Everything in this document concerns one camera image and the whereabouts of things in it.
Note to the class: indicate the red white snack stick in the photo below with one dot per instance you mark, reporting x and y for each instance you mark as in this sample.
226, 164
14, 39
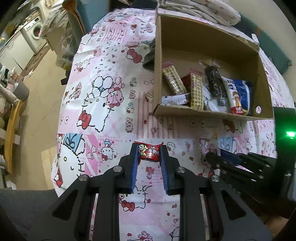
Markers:
180, 99

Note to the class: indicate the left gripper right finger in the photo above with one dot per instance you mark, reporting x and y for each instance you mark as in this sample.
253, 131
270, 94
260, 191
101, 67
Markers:
209, 208

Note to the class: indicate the plaid wafer snack bar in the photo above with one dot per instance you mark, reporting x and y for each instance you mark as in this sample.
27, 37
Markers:
174, 81

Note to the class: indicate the small red candy packet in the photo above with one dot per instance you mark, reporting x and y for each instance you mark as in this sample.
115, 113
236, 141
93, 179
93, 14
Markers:
149, 152

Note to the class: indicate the grey cloth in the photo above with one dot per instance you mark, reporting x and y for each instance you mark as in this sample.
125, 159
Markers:
148, 62

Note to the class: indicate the pink cartoon bed sheet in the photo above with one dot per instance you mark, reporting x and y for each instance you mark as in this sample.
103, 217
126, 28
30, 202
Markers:
111, 101

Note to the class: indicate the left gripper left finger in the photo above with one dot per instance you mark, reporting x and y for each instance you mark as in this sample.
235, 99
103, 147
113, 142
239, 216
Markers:
89, 208

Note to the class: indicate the blue white snack bag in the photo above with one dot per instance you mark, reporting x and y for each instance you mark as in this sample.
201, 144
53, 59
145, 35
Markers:
239, 94

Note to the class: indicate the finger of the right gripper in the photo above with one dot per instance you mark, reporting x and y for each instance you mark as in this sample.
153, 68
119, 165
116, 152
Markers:
247, 161
236, 176

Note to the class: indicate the teal mattress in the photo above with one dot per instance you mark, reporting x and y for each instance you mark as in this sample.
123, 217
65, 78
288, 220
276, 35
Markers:
266, 42

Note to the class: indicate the dark seaweed snack packet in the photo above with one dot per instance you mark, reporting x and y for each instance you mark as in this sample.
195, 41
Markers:
216, 86

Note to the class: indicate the cream patterned blanket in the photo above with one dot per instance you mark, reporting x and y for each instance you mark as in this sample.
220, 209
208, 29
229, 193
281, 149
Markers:
212, 10

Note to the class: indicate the brown cardboard box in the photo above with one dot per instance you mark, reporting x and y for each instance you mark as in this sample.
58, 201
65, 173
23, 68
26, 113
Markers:
195, 46

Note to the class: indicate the yellow wooden chair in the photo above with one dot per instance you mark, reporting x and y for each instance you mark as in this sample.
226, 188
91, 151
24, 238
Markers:
10, 136

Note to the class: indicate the white washing machine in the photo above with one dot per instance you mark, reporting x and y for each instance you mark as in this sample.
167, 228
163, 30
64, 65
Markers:
31, 32

